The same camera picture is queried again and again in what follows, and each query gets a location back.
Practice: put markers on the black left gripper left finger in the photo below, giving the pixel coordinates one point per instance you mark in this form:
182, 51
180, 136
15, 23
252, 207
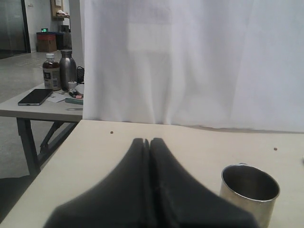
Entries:
123, 199

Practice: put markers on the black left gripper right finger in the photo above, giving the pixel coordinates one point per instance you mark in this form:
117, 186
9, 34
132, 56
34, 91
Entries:
180, 201

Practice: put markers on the steel cup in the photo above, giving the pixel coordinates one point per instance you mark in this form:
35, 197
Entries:
250, 189

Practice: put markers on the brown drink bottle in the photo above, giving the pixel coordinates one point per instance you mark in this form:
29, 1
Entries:
51, 73

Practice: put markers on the grey side table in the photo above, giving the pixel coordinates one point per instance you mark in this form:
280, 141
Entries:
64, 116

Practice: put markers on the teal flat case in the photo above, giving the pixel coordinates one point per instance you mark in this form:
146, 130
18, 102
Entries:
74, 101

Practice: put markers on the white paper card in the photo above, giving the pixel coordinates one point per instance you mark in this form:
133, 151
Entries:
56, 98

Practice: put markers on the small white cup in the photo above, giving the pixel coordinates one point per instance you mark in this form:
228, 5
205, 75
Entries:
72, 85

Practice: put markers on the black smartphone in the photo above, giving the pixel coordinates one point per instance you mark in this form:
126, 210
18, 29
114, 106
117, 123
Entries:
35, 97

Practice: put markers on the grey metal flask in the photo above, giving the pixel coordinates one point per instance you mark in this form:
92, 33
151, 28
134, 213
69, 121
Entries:
67, 68

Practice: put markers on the white backdrop curtain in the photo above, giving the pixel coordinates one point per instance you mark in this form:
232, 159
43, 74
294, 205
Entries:
213, 63

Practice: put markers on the cardboard box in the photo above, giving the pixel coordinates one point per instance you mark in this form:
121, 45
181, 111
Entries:
46, 42

